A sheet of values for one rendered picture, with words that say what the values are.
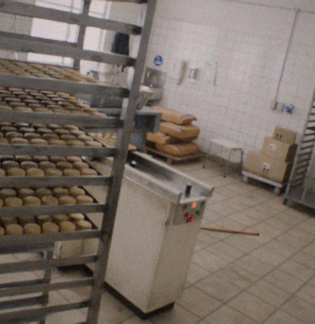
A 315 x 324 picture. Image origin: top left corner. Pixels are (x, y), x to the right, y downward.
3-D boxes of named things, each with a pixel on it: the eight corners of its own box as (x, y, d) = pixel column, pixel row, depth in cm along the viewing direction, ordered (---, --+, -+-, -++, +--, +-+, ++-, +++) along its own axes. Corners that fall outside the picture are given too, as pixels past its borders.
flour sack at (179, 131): (178, 139, 612) (180, 128, 607) (154, 131, 633) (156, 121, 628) (201, 136, 671) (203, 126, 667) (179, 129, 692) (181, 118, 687)
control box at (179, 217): (171, 223, 243) (177, 200, 239) (198, 217, 260) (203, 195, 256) (176, 226, 240) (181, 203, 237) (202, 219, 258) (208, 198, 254)
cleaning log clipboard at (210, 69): (214, 87, 676) (220, 62, 665) (213, 87, 675) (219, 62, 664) (200, 83, 691) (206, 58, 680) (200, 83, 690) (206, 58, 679)
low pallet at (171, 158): (115, 142, 679) (116, 136, 676) (146, 139, 743) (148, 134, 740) (176, 167, 615) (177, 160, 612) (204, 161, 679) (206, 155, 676)
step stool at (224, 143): (242, 176, 643) (250, 147, 631) (224, 178, 612) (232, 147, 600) (220, 165, 673) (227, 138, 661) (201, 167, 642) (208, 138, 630)
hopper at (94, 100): (64, 99, 282) (67, 79, 278) (126, 102, 322) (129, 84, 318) (88, 109, 263) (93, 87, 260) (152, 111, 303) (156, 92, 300)
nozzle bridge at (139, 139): (45, 147, 287) (52, 97, 277) (124, 144, 338) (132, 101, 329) (72, 163, 265) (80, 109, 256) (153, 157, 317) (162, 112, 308)
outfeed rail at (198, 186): (40, 113, 383) (40, 106, 381) (43, 113, 385) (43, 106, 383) (209, 197, 254) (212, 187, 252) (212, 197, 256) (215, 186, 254)
